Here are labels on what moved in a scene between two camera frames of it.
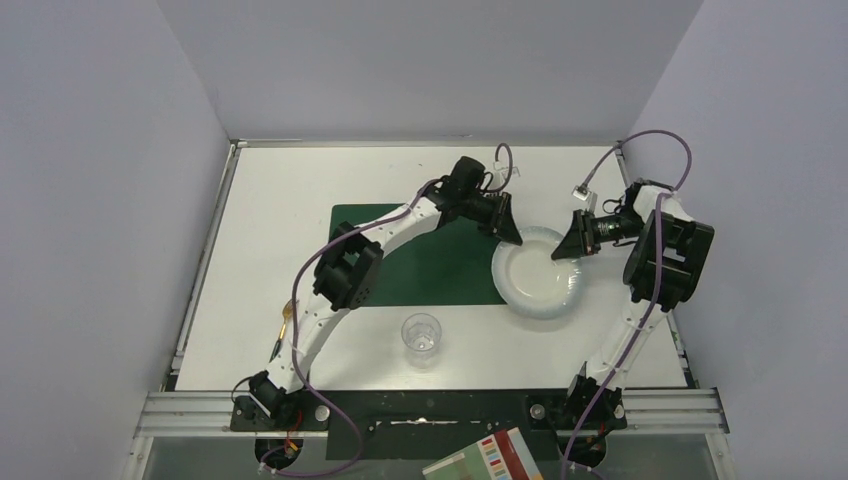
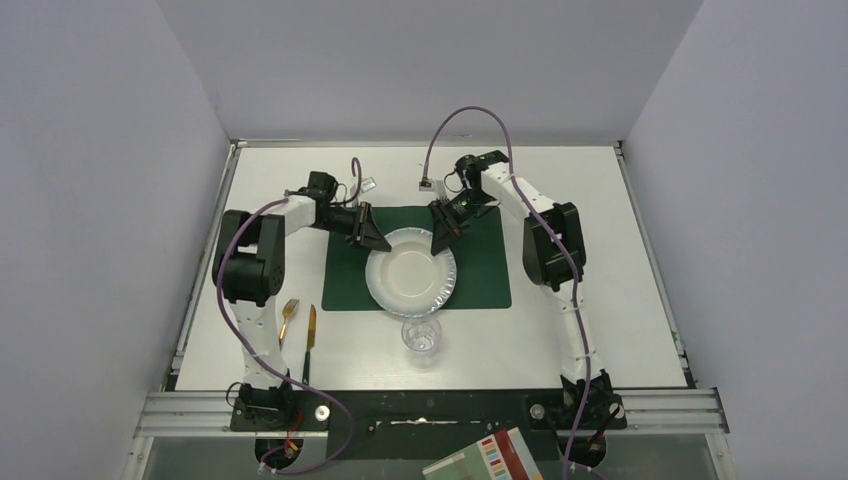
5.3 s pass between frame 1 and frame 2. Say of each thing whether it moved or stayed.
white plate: moved
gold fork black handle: stayed
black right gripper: moved
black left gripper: moved
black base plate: stayed
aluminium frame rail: stayed
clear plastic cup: stayed
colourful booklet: stayed
